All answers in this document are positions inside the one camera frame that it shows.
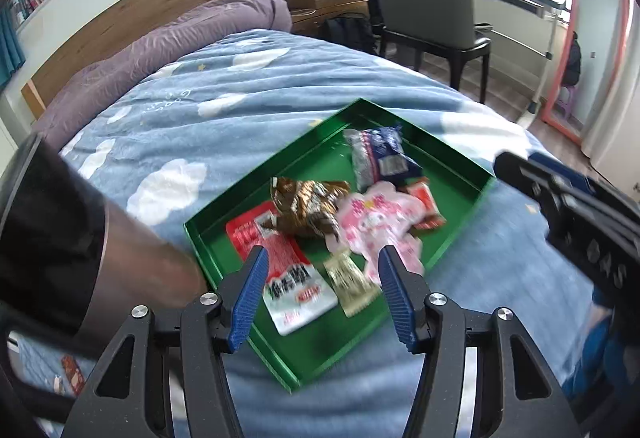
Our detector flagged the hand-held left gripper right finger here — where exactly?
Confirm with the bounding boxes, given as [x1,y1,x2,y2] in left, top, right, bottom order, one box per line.
[377,244,583,438]

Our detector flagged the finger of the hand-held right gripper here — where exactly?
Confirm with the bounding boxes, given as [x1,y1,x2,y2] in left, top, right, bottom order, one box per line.
[494,151,601,239]
[527,152,640,229]

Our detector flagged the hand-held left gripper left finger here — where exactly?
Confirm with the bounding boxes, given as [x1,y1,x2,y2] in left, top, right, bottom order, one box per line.
[60,245,271,438]

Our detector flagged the olive small snack packet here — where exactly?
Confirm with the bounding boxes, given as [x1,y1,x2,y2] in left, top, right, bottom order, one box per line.
[324,252,379,317]

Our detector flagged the red snack pouch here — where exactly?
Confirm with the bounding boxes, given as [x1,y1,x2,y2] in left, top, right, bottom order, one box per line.
[226,201,338,336]

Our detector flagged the pink snack packet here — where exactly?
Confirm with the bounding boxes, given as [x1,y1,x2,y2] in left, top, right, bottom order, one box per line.
[325,181,426,286]

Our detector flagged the small red snack packet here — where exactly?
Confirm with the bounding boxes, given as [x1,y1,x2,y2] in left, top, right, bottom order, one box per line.
[397,182,447,231]

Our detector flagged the brown shiny snack packet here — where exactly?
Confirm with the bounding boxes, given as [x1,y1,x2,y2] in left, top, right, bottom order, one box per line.
[270,177,351,239]

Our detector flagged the green metal tray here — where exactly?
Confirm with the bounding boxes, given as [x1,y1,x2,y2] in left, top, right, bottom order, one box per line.
[184,97,498,391]

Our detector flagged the blue white snack packet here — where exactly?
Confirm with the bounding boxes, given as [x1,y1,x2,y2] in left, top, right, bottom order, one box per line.
[343,125,425,194]

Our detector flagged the pink framed mirror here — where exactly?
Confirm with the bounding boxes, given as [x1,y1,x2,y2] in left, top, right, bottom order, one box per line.
[541,0,632,144]

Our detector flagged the blue cloud printed blanket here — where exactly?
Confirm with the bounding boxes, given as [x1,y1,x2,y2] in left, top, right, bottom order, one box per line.
[57,29,601,438]

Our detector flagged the red patterned packet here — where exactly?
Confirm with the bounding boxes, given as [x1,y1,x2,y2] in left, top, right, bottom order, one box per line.
[54,354,86,396]

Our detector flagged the black backpack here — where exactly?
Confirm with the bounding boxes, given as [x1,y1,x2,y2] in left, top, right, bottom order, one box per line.
[318,16,378,55]

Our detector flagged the purple pillow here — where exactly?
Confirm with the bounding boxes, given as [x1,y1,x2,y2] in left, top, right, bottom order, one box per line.
[32,0,292,149]

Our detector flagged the wooden bedside table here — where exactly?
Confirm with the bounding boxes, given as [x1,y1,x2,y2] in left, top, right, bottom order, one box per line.
[290,1,371,36]

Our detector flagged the wooden headboard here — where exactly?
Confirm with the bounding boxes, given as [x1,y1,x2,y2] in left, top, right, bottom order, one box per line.
[21,0,225,111]

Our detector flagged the teal curtain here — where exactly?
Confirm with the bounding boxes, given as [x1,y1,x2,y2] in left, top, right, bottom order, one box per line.
[0,6,26,89]

